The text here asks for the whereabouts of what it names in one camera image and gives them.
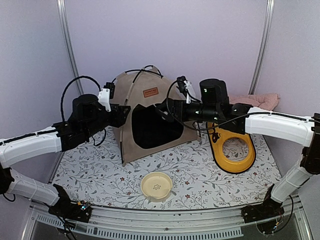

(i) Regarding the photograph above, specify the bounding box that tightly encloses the floral table mat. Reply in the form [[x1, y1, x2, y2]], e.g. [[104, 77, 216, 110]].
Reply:
[[53, 127, 281, 210]]

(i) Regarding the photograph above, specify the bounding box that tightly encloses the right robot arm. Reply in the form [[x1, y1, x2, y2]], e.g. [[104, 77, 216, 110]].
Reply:
[[156, 76, 320, 218]]

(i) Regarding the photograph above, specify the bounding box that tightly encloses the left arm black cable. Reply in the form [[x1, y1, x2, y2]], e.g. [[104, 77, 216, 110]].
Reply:
[[59, 75, 102, 123]]

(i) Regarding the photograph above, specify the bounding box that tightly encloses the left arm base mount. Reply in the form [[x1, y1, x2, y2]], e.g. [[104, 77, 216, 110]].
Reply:
[[48, 199, 92, 223]]

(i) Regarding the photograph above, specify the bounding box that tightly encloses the left aluminium frame post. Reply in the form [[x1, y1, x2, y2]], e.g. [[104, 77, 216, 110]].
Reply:
[[56, 0, 85, 95]]

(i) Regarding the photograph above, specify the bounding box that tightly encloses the yellow double bowl holder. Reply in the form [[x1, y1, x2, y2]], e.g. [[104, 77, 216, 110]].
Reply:
[[207, 127, 256, 174]]

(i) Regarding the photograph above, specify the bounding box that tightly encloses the cream paw print bowl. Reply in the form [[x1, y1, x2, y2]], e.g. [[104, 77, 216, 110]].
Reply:
[[140, 171, 173, 203]]

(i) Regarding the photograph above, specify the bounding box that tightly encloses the black tent pole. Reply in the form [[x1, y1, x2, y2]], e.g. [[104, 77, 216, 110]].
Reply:
[[116, 73, 143, 166], [112, 64, 164, 83]]

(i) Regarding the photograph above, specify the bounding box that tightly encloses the right aluminium frame post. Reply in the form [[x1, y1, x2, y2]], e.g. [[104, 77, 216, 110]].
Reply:
[[248, 0, 275, 95]]

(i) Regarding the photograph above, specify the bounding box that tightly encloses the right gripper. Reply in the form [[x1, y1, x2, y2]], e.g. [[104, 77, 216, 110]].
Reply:
[[155, 99, 220, 123]]

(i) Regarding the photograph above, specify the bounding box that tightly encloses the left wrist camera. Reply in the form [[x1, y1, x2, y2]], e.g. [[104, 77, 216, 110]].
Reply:
[[97, 82, 116, 112]]

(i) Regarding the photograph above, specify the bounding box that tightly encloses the beige pet tent fabric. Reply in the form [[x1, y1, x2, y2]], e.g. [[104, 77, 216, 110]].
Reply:
[[111, 73, 200, 161]]

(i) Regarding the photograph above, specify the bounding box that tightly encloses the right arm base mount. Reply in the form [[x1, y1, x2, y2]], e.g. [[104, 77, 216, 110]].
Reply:
[[241, 203, 285, 235]]

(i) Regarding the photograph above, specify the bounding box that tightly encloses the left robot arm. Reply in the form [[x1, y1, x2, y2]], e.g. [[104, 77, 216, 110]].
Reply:
[[0, 93, 131, 217]]

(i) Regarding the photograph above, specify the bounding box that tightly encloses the aluminium frame post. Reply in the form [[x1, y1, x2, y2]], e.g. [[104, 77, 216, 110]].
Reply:
[[248, 0, 275, 95], [56, 0, 85, 95]]

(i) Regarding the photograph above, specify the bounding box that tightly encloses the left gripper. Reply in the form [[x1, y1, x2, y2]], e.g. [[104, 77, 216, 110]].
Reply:
[[84, 103, 131, 139]]

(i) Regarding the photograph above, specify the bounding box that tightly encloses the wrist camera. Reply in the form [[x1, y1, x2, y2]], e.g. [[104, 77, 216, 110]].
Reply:
[[176, 76, 195, 104], [97, 82, 116, 112]]

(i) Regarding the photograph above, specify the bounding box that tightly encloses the front aluminium rail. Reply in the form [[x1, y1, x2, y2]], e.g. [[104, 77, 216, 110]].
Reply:
[[21, 195, 313, 240]]

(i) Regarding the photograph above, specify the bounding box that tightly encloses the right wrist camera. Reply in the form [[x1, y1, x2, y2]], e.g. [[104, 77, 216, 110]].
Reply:
[[176, 76, 195, 104]]

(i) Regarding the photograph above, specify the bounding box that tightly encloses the pink checkered cushion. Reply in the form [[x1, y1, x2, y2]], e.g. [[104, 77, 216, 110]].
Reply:
[[229, 93, 280, 111]]

